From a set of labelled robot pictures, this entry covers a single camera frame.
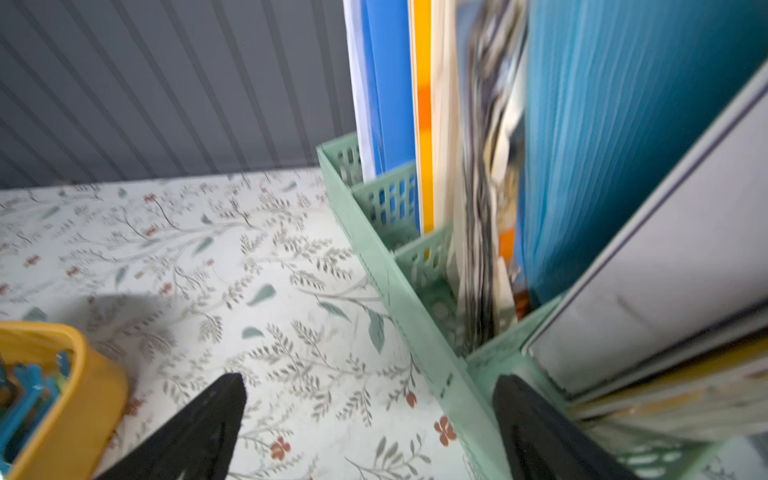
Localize white binder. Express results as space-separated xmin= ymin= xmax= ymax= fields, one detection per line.
xmin=523 ymin=69 xmax=767 ymax=400

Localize green plastic file organizer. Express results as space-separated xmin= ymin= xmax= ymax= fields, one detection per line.
xmin=317 ymin=134 xmax=767 ymax=479

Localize orange yellow book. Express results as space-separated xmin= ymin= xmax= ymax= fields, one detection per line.
xmin=408 ymin=0 xmax=435 ymax=234

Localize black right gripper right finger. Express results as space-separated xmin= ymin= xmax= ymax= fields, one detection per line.
xmin=492 ymin=375 xmax=636 ymax=480

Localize light blue hand rake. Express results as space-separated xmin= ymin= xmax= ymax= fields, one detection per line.
xmin=1 ymin=350 xmax=71 ymax=479

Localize yellow plastic storage box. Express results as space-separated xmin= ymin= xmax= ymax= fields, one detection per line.
xmin=1 ymin=321 xmax=128 ymax=479

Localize blue folder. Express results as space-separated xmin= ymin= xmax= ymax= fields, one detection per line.
xmin=343 ymin=0 xmax=418 ymax=232

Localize teal folder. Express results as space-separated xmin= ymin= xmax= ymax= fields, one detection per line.
xmin=520 ymin=1 xmax=767 ymax=306

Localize stack of magazines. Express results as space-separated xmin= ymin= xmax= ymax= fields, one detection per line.
xmin=430 ymin=1 xmax=529 ymax=354

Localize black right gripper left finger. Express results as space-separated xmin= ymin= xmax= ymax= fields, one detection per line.
xmin=99 ymin=373 xmax=247 ymax=480

